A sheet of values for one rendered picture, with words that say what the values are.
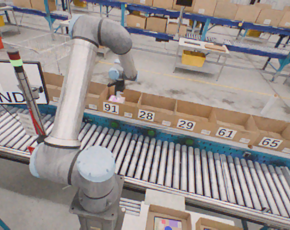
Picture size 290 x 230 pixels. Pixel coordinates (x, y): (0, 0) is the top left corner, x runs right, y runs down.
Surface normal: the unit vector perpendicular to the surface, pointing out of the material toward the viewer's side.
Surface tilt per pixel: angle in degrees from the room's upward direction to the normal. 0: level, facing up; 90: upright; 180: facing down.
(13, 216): 0
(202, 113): 89
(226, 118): 89
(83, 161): 5
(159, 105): 89
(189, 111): 89
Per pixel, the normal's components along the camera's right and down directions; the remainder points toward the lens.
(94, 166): 0.21, -0.76
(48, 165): -0.04, -0.06
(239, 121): -0.20, 0.58
